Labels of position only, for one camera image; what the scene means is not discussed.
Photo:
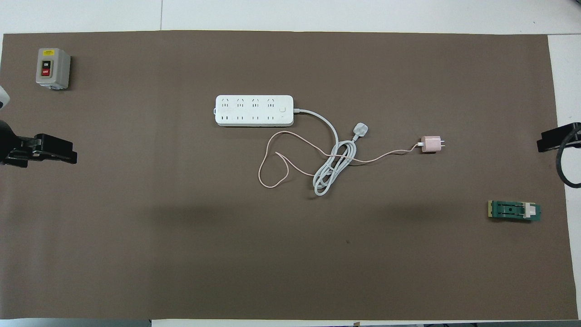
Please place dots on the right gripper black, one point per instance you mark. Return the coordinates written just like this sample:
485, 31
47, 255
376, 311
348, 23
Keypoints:
574, 135

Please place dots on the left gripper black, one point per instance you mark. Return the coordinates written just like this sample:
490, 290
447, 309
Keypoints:
13, 150

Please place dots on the white power strip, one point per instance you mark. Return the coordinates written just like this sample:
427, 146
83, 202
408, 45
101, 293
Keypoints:
254, 110

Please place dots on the brown table mat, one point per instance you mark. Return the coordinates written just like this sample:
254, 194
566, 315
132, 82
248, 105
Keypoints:
290, 254

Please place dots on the pink charger adapter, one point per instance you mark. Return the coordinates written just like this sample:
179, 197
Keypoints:
430, 144

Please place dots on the grey on-off switch box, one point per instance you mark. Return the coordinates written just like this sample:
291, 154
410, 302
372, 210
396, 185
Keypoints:
53, 68

